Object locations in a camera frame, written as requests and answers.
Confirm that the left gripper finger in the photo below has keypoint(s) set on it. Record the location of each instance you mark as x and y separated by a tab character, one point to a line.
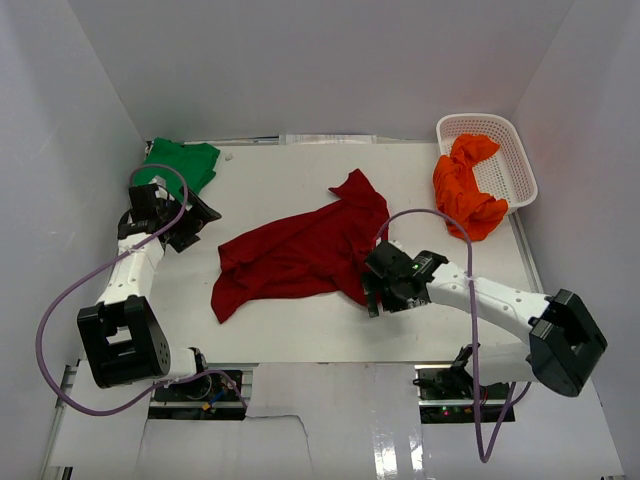
200	214
181	238

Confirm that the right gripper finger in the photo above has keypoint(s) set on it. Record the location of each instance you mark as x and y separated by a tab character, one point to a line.
376	305
373	287

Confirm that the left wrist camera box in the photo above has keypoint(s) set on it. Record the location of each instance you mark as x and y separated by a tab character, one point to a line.
160	185

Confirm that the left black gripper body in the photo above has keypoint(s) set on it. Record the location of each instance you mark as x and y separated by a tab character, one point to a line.
181	225

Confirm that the white perforated plastic basket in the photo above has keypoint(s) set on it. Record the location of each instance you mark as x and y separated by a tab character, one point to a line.
507	174

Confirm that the red t-shirt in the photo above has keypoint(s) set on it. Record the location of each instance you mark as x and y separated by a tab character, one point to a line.
317	252

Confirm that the white paper sheet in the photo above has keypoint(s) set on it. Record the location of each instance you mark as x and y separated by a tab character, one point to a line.
327	139

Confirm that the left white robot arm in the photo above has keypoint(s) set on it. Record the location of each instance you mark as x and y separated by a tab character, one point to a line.
121	336

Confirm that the green folded t-shirt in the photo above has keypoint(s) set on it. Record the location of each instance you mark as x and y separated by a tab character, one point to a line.
194	162

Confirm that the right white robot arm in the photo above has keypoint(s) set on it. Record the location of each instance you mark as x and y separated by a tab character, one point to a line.
558	342

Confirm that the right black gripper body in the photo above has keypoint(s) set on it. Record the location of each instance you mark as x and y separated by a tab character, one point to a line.
392	299

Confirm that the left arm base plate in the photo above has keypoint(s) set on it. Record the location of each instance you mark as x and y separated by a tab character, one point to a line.
211	398

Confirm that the orange crumpled t-shirt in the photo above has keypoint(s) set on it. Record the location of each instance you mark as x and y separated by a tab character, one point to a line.
456	190

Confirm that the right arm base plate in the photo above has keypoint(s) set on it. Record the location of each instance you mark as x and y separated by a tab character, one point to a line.
450	395

